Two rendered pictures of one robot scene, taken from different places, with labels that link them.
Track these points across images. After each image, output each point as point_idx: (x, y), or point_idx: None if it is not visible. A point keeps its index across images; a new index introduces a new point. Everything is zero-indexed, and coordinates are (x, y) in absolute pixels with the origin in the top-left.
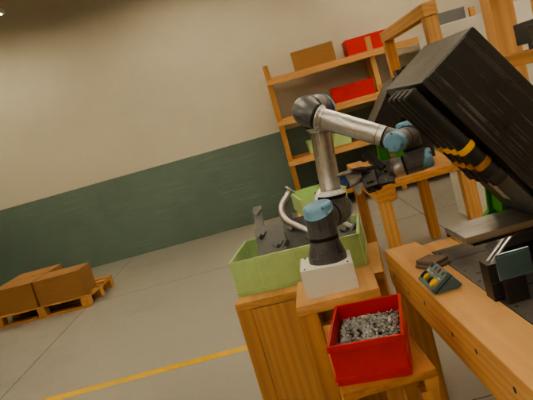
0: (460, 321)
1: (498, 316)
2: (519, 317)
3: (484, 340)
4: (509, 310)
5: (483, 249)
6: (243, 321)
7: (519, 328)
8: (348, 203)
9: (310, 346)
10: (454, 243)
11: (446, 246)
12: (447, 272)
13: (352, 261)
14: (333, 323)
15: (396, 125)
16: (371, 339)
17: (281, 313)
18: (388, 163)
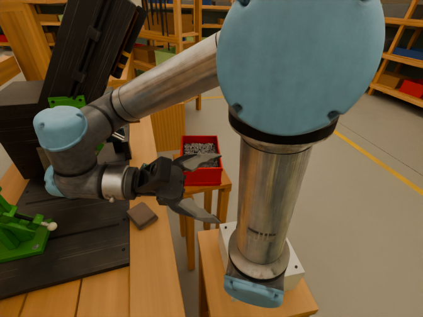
0: (154, 144)
1: (137, 143)
2: (130, 139)
3: (151, 132)
4: (130, 144)
5: (84, 234)
6: None
7: (135, 134)
8: (227, 269)
9: None
10: (84, 311)
11: (98, 300)
12: (143, 163)
13: (219, 226)
14: (218, 151)
15: (82, 114)
16: (196, 135)
17: None
18: (133, 166)
